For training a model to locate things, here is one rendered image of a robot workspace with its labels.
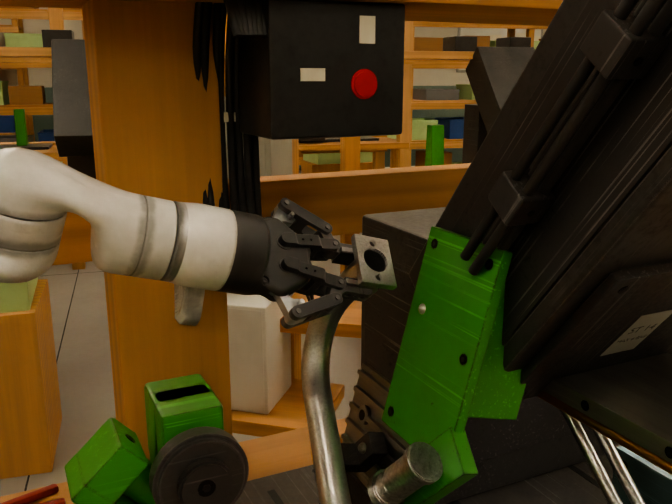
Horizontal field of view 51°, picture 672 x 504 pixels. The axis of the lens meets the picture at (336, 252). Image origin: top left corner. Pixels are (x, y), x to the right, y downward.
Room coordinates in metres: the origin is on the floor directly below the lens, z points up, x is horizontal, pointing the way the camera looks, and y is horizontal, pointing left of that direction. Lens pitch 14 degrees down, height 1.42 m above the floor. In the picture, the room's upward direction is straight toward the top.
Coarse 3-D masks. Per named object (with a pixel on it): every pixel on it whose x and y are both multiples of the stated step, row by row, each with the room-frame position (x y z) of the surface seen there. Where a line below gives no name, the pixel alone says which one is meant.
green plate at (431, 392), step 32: (448, 256) 0.66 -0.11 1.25; (416, 288) 0.69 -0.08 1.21; (448, 288) 0.64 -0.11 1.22; (480, 288) 0.60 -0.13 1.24; (416, 320) 0.67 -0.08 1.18; (448, 320) 0.63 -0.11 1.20; (480, 320) 0.59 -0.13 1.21; (416, 352) 0.65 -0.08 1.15; (448, 352) 0.61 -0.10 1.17; (480, 352) 0.58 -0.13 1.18; (416, 384) 0.64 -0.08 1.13; (448, 384) 0.60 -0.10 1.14; (480, 384) 0.60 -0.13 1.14; (512, 384) 0.62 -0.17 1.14; (384, 416) 0.67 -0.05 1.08; (416, 416) 0.62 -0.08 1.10; (448, 416) 0.59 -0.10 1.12; (480, 416) 0.60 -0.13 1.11; (512, 416) 0.62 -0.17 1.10
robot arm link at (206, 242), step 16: (192, 208) 0.59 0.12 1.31; (208, 208) 0.60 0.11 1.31; (224, 208) 0.62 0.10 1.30; (192, 224) 0.58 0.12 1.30; (208, 224) 0.59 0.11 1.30; (224, 224) 0.59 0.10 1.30; (176, 240) 0.57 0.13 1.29; (192, 240) 0.57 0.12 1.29; (208, 240) 0.58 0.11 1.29; (224, 240) 0.58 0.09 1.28; (176, 256) 0.57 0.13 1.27; (192, 256) 0.57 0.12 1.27; (208, 256) 0.58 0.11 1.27; (224, 256) 0.58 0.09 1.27; (176, 272) 0.57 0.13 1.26; (192, 272) 0.57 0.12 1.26; (208, 272) 0.58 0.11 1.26; (224, 272) 0.58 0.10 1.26; (176, 288) 0.64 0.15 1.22; (192, 288) 0.62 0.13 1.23; (208, 288) 0.60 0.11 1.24; (176, 304) 0.63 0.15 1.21; (192, 304) 0.62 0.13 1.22; (176, 320) 0.62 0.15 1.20; (192, 320) 0.62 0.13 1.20
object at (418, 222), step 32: (384, 224) 0.87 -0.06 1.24; (416, 224) 0.86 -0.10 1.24; (416, 256) 0.80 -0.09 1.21; (384, 320) 0.86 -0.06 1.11; (384, 352) 0.86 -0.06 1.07; (544, 416) 0.84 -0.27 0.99; (480, 448) 0.79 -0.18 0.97; (512, 448) 0.82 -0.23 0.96; (544, 448) 0.84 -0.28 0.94; (576, 448) 0.87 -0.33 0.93; (480, 480) 0.80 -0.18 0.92; (512, 480) 0.82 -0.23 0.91
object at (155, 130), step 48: (96, 0) 0.81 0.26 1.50; (96, 48) 0.81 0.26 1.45; (144, 48) 0.83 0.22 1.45; (96, 96) 0.83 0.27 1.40; (144, 96) 0.83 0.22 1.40; (192, 96) 0.86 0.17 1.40; (96, 144) 0.86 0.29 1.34; (144, 144) 0.83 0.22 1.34; (192, 144) 0.86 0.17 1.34; (144, 192) 0.83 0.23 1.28; (192, 192) 0.85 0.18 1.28; (144, 288) 0.83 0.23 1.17; (144, 336) 0.82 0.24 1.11; (192, 336) 0.85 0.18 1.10; (144, 384) 0.82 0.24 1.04; (144, 432) 0.82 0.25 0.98
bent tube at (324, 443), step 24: (360, 240) 0.67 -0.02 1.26; (384, 240) 0.69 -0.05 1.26; (360, 264) 0.65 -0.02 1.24; (384, 264) 0.67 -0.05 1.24; (384, 288) 0.65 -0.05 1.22; (336, 312) 0.70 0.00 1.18; (312, 336) 0.71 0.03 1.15; (312, 360) 0.70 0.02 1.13; (312, 384) 0.68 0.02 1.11; (312, 408) 0.67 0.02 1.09; (312, 432) 0.65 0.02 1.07; (336, 432) 0.65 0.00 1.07; (336, 456) 0.63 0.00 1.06; (336, 480) 0.61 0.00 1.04
